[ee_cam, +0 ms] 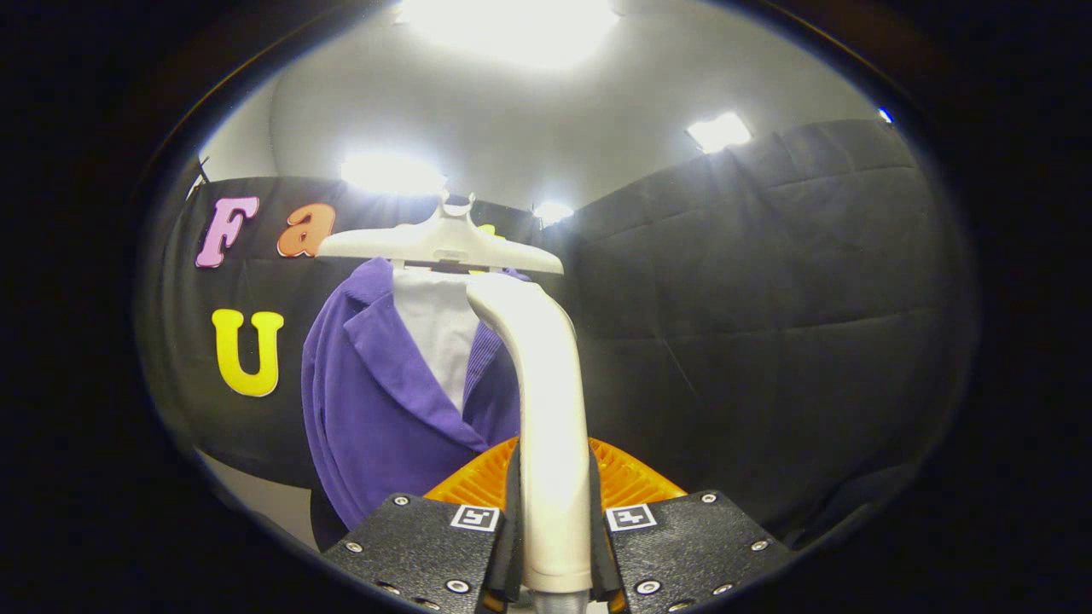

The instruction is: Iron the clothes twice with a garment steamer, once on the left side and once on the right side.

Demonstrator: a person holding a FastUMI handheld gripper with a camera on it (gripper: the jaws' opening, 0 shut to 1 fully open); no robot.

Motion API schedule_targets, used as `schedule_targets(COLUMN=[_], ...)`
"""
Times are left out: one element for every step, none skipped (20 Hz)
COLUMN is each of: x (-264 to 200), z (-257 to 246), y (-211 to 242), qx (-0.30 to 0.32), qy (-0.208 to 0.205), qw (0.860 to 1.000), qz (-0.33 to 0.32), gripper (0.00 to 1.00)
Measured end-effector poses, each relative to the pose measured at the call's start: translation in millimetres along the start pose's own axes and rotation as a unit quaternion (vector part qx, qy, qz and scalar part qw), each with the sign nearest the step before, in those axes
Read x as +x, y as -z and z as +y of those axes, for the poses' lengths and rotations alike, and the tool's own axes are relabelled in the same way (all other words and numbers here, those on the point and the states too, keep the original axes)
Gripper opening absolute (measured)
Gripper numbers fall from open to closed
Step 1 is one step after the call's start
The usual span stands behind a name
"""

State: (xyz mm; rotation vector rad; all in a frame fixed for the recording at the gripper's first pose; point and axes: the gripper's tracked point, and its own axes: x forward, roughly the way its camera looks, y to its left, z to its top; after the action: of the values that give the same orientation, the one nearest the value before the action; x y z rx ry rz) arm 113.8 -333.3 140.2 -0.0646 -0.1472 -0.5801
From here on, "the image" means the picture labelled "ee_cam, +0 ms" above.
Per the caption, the purple jacket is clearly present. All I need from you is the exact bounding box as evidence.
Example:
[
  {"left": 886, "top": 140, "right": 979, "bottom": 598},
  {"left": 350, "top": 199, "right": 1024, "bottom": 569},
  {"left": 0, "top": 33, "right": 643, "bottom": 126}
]
[{"left": 300, "top": 258, "right": 534, "bottom": 530}]

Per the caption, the large ceiling light panel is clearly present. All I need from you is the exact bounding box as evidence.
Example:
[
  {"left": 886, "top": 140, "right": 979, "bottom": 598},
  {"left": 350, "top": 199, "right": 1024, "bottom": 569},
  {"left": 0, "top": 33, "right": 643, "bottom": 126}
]
[{"left": 397, "top": 0, "right": 619, "bottom": 69}]

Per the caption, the white clothes hanger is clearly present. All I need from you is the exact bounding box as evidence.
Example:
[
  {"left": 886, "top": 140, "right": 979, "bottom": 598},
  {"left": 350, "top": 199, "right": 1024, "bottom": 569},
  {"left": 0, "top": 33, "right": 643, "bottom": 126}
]
[{"left": 316, "top": 192, "right": 565, "bottom": 275}]

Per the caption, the white garment steamer head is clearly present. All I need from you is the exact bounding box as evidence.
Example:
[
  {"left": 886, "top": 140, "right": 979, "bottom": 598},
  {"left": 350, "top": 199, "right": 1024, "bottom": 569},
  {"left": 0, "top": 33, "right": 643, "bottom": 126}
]
[{"left": 465, "top": 273, "right": 595, "bottom": 595}]

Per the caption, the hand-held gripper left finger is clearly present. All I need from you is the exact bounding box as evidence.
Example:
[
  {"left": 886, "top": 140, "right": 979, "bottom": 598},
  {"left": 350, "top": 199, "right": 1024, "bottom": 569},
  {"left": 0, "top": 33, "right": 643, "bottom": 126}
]
[{"left": 322, "top": 436, "right": 524, "bottom": 614}]

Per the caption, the black backdrop cloth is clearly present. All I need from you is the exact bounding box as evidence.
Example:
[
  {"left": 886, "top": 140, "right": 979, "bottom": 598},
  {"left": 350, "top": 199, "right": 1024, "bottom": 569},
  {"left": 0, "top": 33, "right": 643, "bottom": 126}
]
[{"left": 136, "top": 118, "right": 978, "bottom": 551}]

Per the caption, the white shirt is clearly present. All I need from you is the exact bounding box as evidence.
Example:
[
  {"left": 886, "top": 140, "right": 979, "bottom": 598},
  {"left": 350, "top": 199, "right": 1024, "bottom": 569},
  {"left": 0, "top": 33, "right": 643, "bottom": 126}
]
[{"left": 391, "top": 269, "right": 483, "bottom": 414}]

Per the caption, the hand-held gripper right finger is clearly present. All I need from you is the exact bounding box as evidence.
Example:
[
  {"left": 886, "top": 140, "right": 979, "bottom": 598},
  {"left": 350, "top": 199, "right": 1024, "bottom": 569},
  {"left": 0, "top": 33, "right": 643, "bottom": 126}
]
[{"left": 587, "top": 436, "right": 796, "bottom": 614}]

